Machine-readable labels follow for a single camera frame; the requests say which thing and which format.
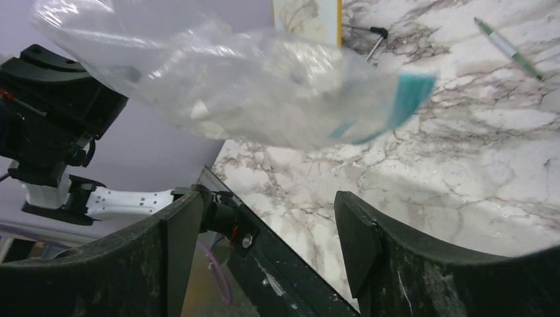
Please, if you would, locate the small whiteboard yellow frame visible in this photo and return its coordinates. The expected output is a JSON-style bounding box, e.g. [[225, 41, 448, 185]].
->
[[272, 0, 343, 47]]

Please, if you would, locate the green white pen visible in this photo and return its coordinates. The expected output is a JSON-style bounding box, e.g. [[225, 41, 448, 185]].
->
[[473, 17, 543, 81]]

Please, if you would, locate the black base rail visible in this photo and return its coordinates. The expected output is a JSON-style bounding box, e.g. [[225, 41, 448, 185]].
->
[[193, 167, 359, 316]]

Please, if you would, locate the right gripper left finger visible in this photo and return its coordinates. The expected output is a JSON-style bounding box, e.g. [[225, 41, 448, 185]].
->
[[1, 192, 203, 316]]

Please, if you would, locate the clear zip top bag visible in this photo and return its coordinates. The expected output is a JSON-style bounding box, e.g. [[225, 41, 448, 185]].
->
[[30, 1, 437, 151]]

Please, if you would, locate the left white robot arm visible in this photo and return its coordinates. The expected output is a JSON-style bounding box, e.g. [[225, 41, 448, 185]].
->
[[1, 44, 174, 226]]

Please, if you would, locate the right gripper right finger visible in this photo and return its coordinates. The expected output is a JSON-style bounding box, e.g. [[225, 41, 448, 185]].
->
[[334, 191, 559, 316]]

